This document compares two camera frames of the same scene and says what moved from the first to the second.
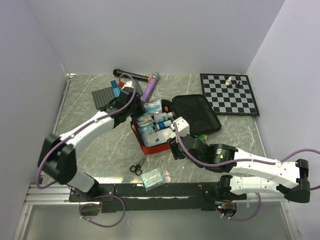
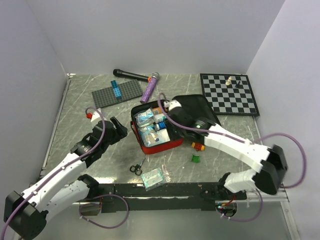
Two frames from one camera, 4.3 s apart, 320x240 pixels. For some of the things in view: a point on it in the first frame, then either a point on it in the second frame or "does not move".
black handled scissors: [136, 169] does not move
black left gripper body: [136, 109] → [110, 141]
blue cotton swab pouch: [149, 136] does not move
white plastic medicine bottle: [163, 117] does not move
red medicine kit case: [151, 129] does not move
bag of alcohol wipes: [154, 107] → [144, 119]
